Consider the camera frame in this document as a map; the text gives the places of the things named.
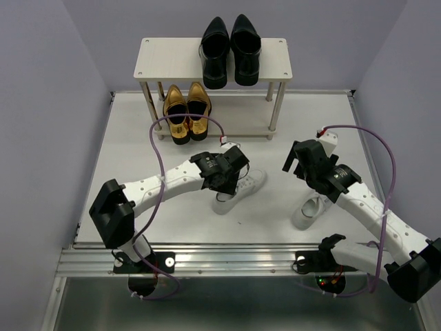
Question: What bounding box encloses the white lace-up sneaker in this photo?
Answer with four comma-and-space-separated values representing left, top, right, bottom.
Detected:
212, 169, 267, 215

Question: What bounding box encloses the gold loafer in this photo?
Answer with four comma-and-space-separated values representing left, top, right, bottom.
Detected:
163, 84, 190, 145
187, 82, 212, 141

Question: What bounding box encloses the black patent loafer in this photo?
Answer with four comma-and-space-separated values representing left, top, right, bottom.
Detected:
198, 17, 230, 90

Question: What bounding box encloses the black loafer with tag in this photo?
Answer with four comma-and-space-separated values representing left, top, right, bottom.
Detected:
230, 14, 262, 86

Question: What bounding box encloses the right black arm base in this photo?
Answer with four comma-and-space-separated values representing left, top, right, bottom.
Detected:
291, 234, 356, 297

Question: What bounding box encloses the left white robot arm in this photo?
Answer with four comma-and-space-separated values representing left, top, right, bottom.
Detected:
89, 146, 249, 272

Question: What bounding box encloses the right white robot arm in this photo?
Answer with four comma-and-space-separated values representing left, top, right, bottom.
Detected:
283, 139, 440, 303

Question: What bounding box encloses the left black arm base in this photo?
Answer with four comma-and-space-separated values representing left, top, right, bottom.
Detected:
112, 251, 179, 301

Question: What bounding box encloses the white two-tier shoe shelf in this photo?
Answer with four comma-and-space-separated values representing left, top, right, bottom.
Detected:
134, 38, 293, 139

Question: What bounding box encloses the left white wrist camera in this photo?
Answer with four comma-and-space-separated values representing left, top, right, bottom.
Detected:
220, 136, 240, 150

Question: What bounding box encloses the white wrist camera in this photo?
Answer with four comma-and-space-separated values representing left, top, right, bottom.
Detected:
220, 136, 240, 150
316, 130, 338, 157

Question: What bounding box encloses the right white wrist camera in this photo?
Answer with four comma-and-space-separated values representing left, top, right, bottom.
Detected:
316, 130, 338, 157

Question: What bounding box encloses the aluminium mounting rail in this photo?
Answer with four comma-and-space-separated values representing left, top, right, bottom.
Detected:
58, 243, 421, 280

